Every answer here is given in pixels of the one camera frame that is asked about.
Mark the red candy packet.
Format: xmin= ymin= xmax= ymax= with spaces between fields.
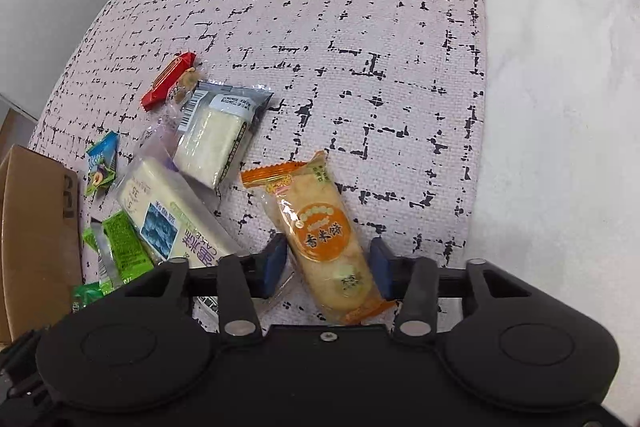
xmin=141 ymin=52 xmax=197 ymax=110

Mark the light green snack packet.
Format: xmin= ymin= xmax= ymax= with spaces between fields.
xmin=82 ymin=212 xmax=155 ymax=284

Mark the orange rice cracker packet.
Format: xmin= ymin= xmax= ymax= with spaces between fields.
xmin=241 ymin=150 xmax=397 ymax=327

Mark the cardboard box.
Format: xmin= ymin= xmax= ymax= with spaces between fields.
xmin=0 ymin=144 xmax=84 ymax=346

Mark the white fleece blanket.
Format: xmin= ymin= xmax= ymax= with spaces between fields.
xmin=466 ymin=0 xmax=640 ymax=410

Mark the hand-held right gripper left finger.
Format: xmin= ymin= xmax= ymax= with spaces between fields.
xmin=122 ymin=233 xmax=289 ymax=340

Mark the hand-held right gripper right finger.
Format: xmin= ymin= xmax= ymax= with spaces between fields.
xmin=369 ymin=236 xmax=532 ymax=339

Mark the dark green shiny packet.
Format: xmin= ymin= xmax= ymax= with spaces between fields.
xmin=71 ymin=282 xmax=117 ymax=314

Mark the clear-wrapped white cake packet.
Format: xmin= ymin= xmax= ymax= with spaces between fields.
xmin=170 ymin=81 xmax=275 ymax=196

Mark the large white cake packet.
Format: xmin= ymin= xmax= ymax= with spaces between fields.
xmin=116 ymin=156 xmax=251 ymax=323

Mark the blue-green nut candy packet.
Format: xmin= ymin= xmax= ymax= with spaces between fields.
xmin=85 ymin=132 xmax=120 ymax=198

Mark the small clear nut snack packet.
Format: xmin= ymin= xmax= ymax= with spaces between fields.
xmin=167 ymin=66 xmax=202 ymax=108

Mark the black-patterned white cloth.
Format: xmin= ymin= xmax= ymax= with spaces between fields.
xmin=27 ymin=0 xmax=489 ymax=324

